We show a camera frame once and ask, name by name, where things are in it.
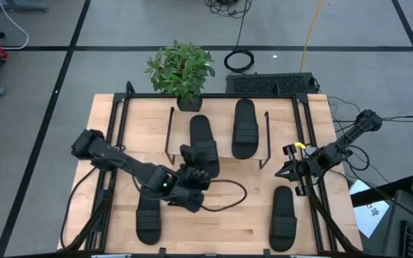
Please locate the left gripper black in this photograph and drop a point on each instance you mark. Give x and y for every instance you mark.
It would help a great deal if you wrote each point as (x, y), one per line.
(192, 182)

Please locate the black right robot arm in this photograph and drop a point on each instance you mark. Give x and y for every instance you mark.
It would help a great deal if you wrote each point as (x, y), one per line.
(353, 134)

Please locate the black metal table frame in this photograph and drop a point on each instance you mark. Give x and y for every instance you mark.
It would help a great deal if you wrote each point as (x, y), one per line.
(228, 95)

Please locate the black bar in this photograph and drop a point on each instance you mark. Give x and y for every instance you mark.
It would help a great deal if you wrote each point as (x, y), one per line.
(378, 191)

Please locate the yellow tag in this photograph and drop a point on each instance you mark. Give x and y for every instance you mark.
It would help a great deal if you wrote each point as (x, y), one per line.
(300, 145)

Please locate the black plant pot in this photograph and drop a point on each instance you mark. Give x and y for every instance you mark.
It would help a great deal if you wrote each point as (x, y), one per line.
(189, 104)

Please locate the black rubber slide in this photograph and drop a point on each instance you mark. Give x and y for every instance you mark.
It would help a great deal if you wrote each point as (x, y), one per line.
(148, 225)
(245, 122)
(283, 215)
(203, 132)

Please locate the green leafy plant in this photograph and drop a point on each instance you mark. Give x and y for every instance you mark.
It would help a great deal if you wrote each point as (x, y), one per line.
(179, 68)

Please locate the wooden shelf with black legs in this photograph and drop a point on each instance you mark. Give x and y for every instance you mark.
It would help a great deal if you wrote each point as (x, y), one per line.
(225, 136)

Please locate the white paper sheet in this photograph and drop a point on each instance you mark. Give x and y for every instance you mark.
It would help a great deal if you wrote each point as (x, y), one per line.
(359, 187)
(369, 218)

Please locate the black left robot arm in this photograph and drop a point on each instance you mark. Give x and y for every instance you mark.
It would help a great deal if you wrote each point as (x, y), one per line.
(120, 157)

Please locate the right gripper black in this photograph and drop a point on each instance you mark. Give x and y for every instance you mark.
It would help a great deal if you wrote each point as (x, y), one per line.
(305, 165)

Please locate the dark grey desk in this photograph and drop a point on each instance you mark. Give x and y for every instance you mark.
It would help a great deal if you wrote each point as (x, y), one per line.
(400, 215)

